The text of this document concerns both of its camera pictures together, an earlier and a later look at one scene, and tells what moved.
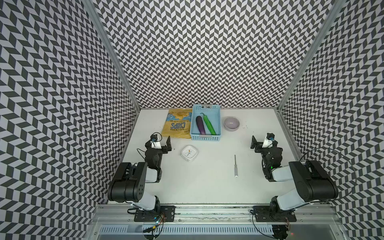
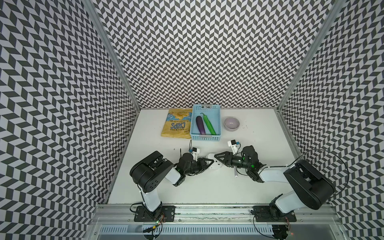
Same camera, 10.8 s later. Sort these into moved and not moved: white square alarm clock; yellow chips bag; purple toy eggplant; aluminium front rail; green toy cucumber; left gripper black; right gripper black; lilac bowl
Moved: white square alarm clock; left gripper black; right gripper black
Not moved: lilac bowl; aluminium front rail; yellow chips bag; green toy cucumber; purple toy eggplant
